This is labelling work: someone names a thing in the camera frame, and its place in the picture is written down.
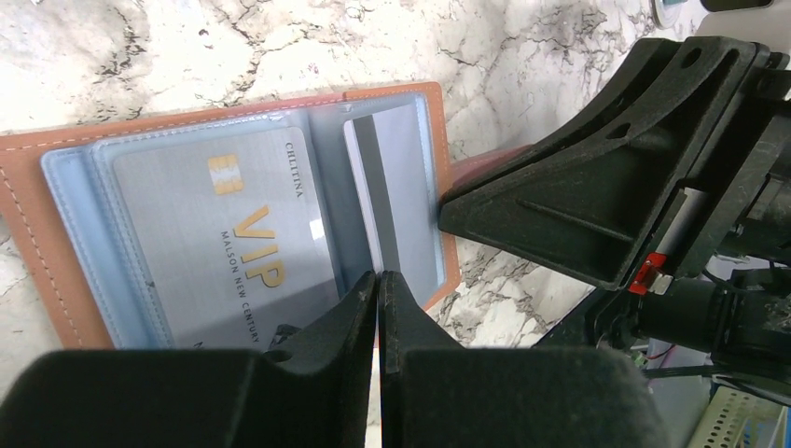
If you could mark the silver magnetic stripe card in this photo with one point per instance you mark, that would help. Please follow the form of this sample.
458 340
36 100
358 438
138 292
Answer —
391 159

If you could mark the silver VIP card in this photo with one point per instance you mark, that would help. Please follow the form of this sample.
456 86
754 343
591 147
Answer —
232 233

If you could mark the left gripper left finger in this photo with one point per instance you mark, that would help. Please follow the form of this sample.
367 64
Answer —
309 391

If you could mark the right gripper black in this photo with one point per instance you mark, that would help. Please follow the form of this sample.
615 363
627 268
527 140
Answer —
584 200

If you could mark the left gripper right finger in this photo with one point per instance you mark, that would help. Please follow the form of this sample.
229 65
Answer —
438 393

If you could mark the brown leather card holder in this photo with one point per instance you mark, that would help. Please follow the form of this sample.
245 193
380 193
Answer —
37 229

